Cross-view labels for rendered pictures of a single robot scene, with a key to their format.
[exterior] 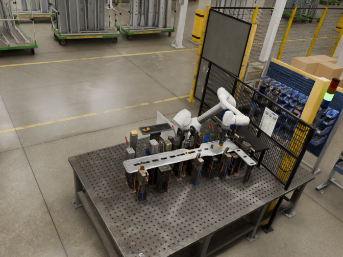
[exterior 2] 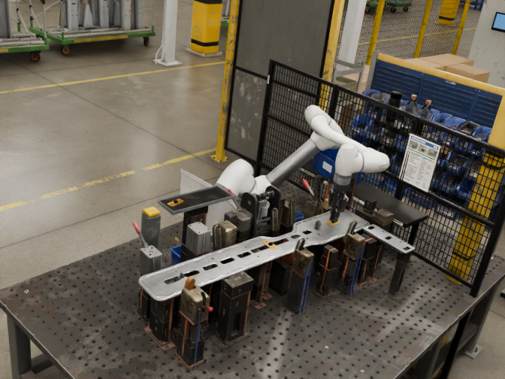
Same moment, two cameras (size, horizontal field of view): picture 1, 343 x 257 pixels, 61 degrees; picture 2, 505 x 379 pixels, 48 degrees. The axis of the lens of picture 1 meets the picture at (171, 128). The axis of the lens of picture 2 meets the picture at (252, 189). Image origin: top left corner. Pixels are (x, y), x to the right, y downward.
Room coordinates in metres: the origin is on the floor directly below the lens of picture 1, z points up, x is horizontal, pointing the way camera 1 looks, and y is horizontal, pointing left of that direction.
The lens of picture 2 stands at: (0.21, 0.41, 2.49)
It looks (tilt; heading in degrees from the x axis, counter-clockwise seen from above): 26 degrees down; 349
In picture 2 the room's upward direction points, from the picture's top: 8 degrees clockwise
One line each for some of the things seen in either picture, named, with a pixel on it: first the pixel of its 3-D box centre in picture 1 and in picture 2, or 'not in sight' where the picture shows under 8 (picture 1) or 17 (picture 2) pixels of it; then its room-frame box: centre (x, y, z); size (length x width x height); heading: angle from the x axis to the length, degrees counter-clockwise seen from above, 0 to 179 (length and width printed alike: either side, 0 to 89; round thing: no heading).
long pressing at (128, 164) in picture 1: (185, 154); (268, 247); (2.57, -0.19, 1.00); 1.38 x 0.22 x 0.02; 122
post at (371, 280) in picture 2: (238, 163); (373, 256); (2.75, -0.83, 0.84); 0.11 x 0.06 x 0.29; 32
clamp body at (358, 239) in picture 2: (224, 166); (349, 263); (2.63, -0.66, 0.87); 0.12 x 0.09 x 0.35; 32
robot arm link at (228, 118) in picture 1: (229, 118); (349, 159); (2.84, -0.61, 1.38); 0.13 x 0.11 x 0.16; 94
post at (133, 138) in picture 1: (132, 149); (149, 253); (2.61, 0.39, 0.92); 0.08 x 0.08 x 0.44; 32
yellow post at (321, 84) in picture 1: (288, 159); (470, 234); (2.76, -1.38, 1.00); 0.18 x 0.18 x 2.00; 32
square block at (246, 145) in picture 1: (242, 155); (377, 239); (2.87, -0.90, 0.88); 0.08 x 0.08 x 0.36; 32
